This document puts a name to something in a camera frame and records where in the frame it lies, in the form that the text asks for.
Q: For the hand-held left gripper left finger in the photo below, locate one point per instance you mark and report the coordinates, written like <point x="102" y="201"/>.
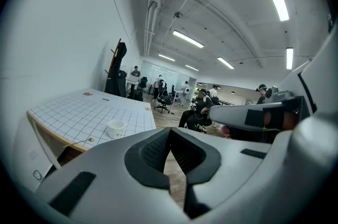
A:
<point x="105" y="186"/>

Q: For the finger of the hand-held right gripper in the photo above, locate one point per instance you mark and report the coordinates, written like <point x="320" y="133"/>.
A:
<point x="229" y="114"/>

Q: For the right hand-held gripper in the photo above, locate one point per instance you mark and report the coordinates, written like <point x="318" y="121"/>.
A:
<point x="322" y="80"/>

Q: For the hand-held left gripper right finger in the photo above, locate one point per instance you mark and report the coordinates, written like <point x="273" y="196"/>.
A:
<point x="227" y="162"/>

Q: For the gold spoon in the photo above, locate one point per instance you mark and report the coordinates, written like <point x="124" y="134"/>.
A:
<point x="90" y="139"/>

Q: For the white cup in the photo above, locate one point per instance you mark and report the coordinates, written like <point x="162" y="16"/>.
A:
<point x="115" y="128"/>

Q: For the person's right hand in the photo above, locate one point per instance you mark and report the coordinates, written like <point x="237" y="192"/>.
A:
<point x="290" y="120"/>

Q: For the black office chair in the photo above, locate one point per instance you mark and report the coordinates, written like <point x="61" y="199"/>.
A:
<point x="165" y="101"/>
<point x="143" y="82"/>

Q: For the wooden table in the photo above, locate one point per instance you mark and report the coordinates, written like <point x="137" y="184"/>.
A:
<point x="50" y="138"/>

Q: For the white grid table mat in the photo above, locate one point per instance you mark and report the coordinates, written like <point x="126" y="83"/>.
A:
<point x="87" y="114"/>

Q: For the black bag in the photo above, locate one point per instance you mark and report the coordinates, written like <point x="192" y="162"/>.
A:
<point x="135" y="95"/>

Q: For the white desk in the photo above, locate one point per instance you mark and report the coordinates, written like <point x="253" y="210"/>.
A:
<point x="132" y="81"/>

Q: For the black hanging garment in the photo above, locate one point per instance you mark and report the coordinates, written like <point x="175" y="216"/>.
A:
<point x="118" y="77"/>

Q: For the white ceiling pipes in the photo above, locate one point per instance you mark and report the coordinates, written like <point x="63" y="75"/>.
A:
<point x="151" y="22"/>

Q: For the wooden coat rack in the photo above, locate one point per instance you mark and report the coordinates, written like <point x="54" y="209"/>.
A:
<point x="114" y="55"/>

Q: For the white wall socket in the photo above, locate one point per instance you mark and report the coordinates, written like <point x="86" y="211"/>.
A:
<point x="37" y="175"/>

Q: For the ceiling security camera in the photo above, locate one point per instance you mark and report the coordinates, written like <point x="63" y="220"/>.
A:
<point x="178" y="14"/>

